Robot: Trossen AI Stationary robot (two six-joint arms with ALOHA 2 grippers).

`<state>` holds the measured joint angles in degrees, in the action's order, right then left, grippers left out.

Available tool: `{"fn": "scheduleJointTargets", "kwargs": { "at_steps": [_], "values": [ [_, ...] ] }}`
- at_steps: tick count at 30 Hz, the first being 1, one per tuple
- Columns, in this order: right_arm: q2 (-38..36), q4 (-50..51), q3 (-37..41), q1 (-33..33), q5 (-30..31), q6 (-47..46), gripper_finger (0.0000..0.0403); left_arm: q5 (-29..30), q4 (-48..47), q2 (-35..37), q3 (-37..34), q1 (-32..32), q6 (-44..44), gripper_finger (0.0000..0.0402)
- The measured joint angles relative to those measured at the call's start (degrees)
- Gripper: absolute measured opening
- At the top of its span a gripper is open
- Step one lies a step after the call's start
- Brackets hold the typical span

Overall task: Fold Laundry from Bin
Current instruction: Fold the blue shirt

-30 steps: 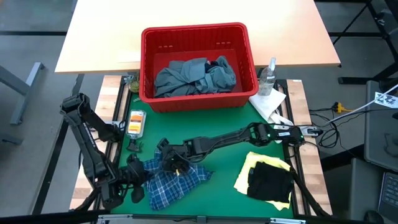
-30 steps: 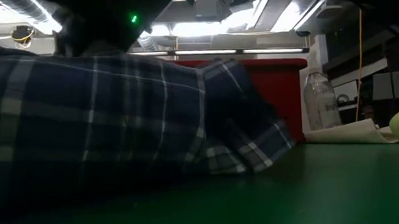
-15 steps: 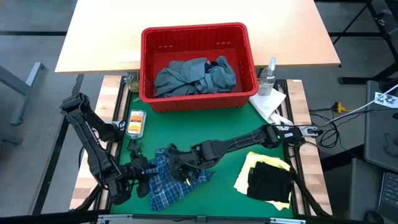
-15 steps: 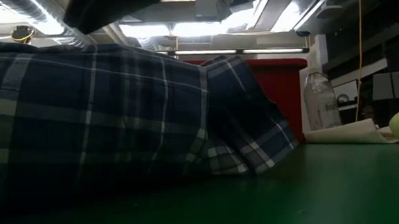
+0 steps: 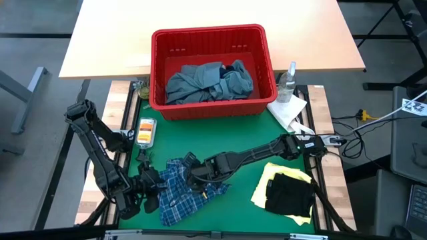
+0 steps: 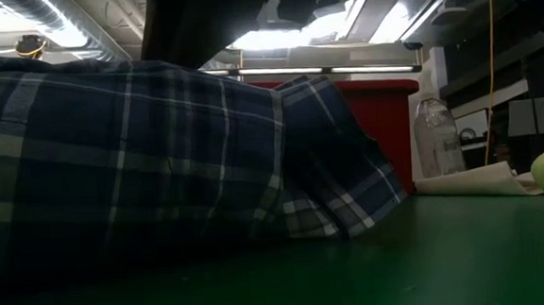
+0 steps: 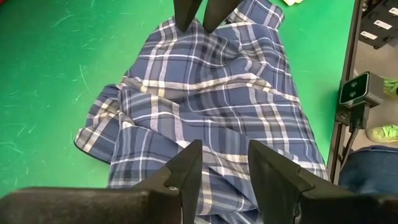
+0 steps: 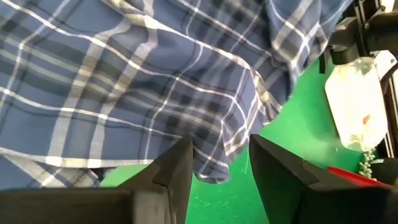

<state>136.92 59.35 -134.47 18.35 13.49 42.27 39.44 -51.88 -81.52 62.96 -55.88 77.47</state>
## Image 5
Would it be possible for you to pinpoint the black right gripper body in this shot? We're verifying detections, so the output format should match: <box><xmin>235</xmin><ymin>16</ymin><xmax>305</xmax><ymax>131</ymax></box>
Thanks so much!
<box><xmin>181</xmin><ymin>151</ymin><xmax>236</xmax><ymax>194</ymax></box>

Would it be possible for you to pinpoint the black cable sleeve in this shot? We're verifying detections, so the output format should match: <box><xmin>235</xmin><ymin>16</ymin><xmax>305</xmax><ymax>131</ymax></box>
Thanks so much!
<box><xmin>79</xmin><ymin>199</ymin><xmax>111</xmax><ymax>227</ymax></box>
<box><xmin>308</xmin><ymin>179</ymin><xmax>354</xmax><ymax>233</ymax></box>

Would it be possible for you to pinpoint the white tote bag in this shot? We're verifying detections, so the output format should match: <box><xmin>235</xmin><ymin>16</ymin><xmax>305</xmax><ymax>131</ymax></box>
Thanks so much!
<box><xmin>266</xmin><ymin>95</ymin><xmax>316</xmax><ymax>136</ymax></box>

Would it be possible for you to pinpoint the black metal desk base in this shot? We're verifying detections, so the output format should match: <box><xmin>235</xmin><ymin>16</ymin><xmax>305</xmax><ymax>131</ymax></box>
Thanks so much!
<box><xmin>353</xmin><ymin>0</ymin><xmax>427</xmax><ymax>91</ymax></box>

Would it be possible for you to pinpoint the black-and-white printed marker tag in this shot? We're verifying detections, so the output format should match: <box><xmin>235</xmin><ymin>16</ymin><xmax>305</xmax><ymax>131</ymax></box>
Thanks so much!
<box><xmin>401</xmin><ymin>98</ymin><xmax>427</xmax><ymax>117</ymax></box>

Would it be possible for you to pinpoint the yellow shirt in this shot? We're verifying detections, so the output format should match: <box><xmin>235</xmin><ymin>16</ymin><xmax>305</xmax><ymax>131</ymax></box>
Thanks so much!
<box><xmin>250</xmin><ymin>162</ymin><xmax>315</xmax><ymax>227</ymax></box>

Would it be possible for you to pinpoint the black keyboard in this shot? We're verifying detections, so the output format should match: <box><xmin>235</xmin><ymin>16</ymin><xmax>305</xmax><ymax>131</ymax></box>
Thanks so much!
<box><xmin>405</xmin><ymin>183</ymin><xmax>427</xmax><ymax>231</ymax></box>

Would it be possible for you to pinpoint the red plastic laundry bin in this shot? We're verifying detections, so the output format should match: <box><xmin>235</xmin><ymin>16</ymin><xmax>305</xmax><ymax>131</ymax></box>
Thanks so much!
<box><xmin>149</xmin><ymin>23</ymin><xmax>278</xmax><ymax>121</ymax></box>

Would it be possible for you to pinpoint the black cloth garment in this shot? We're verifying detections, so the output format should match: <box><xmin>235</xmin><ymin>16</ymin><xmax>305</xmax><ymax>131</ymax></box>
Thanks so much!
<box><xmin>265</xmin><ymin>173</ymin><xmax>316</xmax><ymax>218</ymax></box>

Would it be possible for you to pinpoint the grey-blue garment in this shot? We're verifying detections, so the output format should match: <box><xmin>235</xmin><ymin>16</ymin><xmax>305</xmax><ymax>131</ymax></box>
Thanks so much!
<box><xmin>165</xmin><ymin>59</ymin><xmax>254</xmax><ymax>106</ymax></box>

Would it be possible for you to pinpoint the blue plaid shirt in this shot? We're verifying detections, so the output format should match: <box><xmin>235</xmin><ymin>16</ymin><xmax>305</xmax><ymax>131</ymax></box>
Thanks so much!
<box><xmin>157</xmin><ymin>158</ymin><xmax>231</xmax><ymax>227</ymax></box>

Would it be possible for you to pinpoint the grey metal table leg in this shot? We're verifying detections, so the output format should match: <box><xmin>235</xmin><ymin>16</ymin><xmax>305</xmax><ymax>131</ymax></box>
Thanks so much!
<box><xmin>0</xmin><ymin>66</ymin><xmax>49</xmax><ymax>135</ymax></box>

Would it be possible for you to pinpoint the clear plastic spray bottle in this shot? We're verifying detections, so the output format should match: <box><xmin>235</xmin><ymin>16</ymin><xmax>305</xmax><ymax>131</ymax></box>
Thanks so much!
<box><xmin>276</xmin><ymin>61</ymin><xmax>297</xmax><ymax>103</ymax></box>

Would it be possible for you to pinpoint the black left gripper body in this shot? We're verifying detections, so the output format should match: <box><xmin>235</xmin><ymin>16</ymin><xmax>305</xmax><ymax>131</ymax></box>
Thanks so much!
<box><xmin>131</xmin><ymin>166</ymin><xmax>167</xmax><ymax>214</ymax></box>

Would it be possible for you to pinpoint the orange-labelled clear plastic package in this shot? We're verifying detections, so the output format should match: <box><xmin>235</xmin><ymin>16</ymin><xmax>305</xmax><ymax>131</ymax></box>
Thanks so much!
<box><xmin>135</xmin><ymin>117</ymin><xmax>157</xmax><ymax>150</ymax></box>

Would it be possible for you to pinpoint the black aluminium table frame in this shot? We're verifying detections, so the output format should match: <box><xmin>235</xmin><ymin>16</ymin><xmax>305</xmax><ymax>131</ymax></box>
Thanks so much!
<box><xmin>99</xmin><ymin>79</ymin><xmax>336</xmax><ymax>234</ymax></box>

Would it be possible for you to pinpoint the black computer mouse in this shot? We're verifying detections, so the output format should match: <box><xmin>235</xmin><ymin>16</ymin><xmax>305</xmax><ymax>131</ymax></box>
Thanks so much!
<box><xmin>390</xmin><ymin>225</ymin><xmax>413</xmax><ymax>240</ymax></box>

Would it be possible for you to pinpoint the light wooden table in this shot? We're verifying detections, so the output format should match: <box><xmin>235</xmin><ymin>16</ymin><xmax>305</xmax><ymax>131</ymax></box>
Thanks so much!
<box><xmin>59</xmin><ymin>0</ymin><xmax>366</xmax><ymax>80</ymax></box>

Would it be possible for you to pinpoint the yellow power plug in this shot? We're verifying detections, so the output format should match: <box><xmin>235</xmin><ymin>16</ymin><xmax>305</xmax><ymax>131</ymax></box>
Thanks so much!
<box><xmin>358</xmin><ymin>109</ymin><xmax>380</xmax><ymax>121</ymax></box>

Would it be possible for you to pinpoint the green table mat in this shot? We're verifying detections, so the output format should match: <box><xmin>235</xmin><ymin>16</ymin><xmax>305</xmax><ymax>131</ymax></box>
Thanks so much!
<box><xmin>119</xmin><ymin>99</ymin><xmax>316</xmax><ymax>234</ymax></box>

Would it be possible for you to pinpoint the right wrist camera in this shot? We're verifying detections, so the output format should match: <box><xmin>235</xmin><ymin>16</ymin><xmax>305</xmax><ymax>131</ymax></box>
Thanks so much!
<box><xmin>189</xmin><ymin>167</ymin><xmax>214</xmax><ymax>183</ymax></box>

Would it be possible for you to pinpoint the small potted plant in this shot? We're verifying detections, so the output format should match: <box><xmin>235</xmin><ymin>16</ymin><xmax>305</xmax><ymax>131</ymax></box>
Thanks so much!
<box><xmin>132</xmin><ymin>79</ymin><xmax>151</xmax><ymax>101</ymax></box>

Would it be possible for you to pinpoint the grey plastic case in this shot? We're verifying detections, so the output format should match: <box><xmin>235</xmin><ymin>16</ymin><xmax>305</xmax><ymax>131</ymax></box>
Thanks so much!
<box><xmin>390</xmin><ymin>85</ymin><xmax>427</xmax><ymax>184</ymax></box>

